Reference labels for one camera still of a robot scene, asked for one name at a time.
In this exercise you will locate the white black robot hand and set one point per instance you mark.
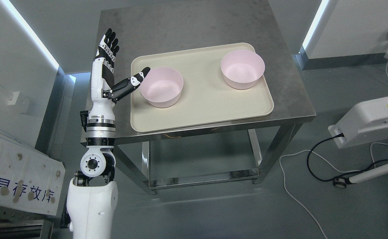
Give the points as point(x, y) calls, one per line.
point(104, 91)

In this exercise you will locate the pink bowl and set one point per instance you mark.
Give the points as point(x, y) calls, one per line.
point(162, 87)
point(242, 69)

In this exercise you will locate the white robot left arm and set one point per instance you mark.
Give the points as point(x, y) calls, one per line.
point(92, 193)

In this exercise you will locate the beige plastic tray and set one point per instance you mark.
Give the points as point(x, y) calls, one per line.
point(206, 98)

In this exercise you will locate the white panel with blue characters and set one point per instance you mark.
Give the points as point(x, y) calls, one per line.
point(30, 181)

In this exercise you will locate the white machine leg with caster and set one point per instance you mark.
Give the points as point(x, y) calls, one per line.
point(342, 182)

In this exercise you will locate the white machine with warning label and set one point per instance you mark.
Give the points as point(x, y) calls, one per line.
point(366, 122)

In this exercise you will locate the white wall socket left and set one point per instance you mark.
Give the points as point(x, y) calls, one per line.
point(19, 102)

